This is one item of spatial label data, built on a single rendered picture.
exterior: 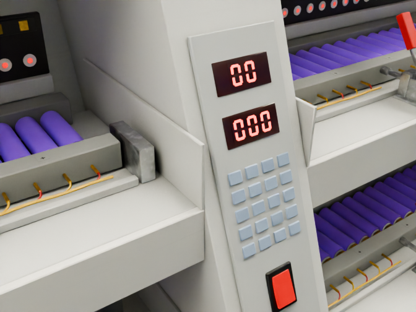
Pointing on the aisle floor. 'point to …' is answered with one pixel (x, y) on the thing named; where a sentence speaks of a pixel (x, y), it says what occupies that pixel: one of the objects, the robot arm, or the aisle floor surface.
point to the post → (182, 108)
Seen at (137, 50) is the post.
